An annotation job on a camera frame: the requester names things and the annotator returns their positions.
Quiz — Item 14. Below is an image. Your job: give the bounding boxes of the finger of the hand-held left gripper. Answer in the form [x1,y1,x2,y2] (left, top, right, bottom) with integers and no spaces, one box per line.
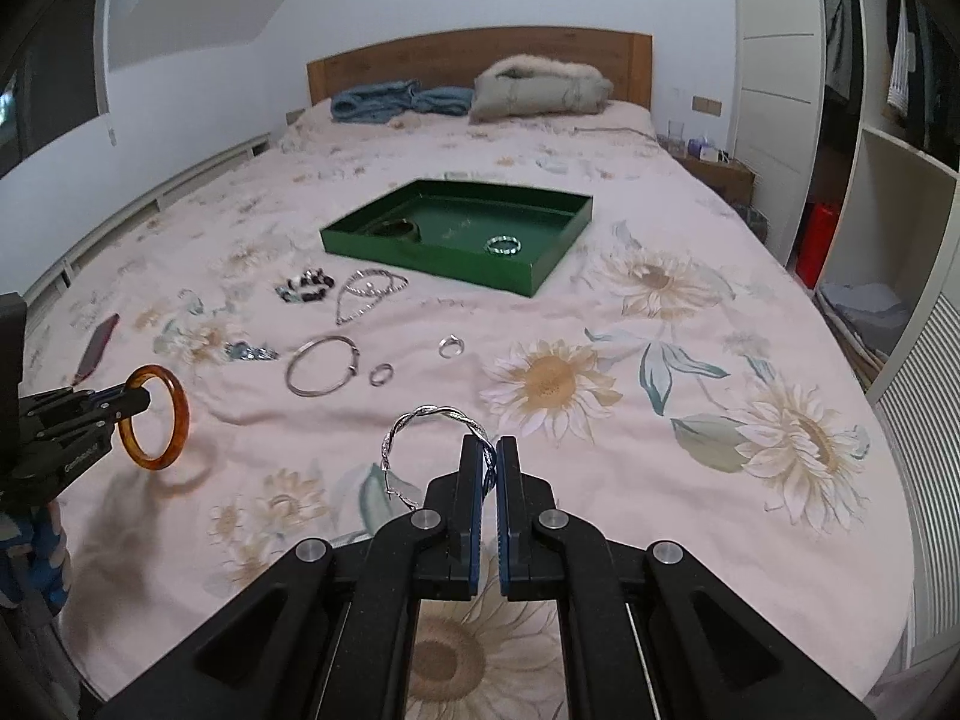
[21,380,150,422]
[15,420,122,497]

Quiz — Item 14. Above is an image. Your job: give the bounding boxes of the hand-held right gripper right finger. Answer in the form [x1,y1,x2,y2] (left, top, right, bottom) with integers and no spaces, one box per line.
[495,435,878,720]

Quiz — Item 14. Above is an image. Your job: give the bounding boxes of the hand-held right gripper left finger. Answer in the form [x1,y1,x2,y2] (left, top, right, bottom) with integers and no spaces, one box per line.
[97,436,496,720]

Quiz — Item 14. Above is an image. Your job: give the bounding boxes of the amber bangle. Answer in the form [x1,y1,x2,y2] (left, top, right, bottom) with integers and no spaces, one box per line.
[120,364,192,473]

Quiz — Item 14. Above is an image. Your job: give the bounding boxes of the twisted silver bracelet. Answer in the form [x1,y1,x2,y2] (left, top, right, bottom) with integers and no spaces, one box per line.
[379,403,500,515]

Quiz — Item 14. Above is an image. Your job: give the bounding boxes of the stone bead bracelet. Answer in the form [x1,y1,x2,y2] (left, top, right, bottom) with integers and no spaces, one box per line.
[274,268,335,305]

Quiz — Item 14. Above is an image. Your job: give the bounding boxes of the silver chain necklace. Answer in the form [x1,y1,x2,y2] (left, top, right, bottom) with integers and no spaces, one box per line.
[335,268,411,327]

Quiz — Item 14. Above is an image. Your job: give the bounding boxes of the green tray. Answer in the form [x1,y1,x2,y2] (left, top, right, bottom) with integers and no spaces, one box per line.
[320,178,595,299]

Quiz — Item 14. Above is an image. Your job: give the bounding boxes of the person's left forearm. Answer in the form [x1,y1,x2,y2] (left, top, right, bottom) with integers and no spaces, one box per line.
[0,499,72,616]

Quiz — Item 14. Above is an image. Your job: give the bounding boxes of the red phone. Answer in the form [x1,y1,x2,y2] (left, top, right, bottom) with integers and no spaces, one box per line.
[75,313,121,385]

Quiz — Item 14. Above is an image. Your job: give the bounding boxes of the white radiator cover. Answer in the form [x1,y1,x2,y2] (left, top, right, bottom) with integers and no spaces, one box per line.
[22,131,271,293]

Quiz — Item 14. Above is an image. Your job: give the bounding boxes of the dark window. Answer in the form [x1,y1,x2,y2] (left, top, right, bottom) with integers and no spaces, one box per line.
[0,0,110,173]

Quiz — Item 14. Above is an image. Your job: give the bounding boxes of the bed with floral sheet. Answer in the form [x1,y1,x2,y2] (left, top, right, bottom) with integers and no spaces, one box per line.
[22,97,923,720]

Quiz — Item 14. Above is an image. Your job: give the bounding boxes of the blue folded blanket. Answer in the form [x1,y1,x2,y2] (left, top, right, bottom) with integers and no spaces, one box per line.
[409,86,475,117]
[330,80,421,123]

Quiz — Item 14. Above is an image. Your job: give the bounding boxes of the wooden nightstand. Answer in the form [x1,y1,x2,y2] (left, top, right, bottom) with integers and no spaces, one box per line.
[679,154,757,203]

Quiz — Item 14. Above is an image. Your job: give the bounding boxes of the pile of folded clothes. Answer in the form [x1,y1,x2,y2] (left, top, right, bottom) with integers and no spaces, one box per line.
[814,281,912,383]

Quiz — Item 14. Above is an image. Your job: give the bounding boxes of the red bag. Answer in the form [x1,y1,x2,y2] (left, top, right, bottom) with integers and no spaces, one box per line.
[795,201,841,290]

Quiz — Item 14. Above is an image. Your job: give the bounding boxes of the grey fur-hooded jacket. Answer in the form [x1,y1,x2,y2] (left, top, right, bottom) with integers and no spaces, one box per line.
[469,54,614,123]

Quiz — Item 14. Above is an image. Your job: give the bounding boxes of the wooden headboard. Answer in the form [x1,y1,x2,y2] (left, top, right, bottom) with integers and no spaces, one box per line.
[306,24,655,110]

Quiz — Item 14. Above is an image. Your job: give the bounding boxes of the white wardrobe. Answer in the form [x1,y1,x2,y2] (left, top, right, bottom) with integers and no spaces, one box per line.
[731,0,960,691]

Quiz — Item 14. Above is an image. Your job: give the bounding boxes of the grey hanging garment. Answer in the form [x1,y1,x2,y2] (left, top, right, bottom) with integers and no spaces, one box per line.
[821,0,860,102]

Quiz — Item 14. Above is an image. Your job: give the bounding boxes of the striped hanging garment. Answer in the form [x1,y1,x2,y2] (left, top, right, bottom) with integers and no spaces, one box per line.
[885,0,923,113]

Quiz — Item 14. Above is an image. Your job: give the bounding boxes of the dark hanging clothes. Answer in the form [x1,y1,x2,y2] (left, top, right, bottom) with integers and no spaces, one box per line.
[907,0,960,173]

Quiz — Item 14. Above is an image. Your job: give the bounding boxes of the thin silver bangle with chain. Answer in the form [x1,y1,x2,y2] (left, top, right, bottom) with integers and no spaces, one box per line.
[285,334,365,398]

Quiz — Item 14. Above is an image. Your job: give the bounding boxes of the dark charging cable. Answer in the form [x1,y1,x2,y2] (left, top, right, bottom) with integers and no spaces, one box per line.
[574,126,661,142]

